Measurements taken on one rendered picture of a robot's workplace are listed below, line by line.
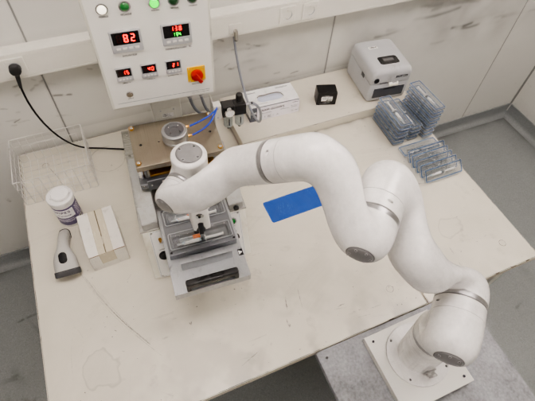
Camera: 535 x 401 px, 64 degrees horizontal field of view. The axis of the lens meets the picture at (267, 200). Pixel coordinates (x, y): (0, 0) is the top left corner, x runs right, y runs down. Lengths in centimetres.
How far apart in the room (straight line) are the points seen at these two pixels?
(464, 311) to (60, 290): 121
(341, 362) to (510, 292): 147
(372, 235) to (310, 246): 82
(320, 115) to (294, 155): 118
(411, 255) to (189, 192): 47
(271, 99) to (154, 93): 63
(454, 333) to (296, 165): 52
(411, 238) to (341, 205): 19
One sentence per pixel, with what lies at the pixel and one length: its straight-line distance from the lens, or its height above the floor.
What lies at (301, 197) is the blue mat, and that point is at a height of 75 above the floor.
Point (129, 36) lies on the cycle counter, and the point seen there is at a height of 140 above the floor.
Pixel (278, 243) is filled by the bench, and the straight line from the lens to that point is 156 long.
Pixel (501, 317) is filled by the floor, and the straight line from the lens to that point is 261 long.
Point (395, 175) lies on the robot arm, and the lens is 85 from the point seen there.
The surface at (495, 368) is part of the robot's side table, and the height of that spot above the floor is 75.
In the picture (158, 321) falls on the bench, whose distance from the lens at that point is 146.
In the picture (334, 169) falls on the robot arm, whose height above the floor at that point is 153.
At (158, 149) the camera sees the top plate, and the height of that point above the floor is 111.
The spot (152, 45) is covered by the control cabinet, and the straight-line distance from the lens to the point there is 132.
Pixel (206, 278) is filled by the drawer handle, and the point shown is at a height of 101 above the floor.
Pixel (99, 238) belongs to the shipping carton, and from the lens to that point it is 154.
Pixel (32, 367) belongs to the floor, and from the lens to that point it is 237.
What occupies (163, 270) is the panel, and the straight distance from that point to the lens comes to 149.
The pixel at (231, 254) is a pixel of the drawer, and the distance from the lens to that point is 126.
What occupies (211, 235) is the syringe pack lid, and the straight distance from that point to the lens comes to 128.
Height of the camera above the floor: 210
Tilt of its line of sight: 54 degrees down
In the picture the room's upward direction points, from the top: 5 degrees clockwise
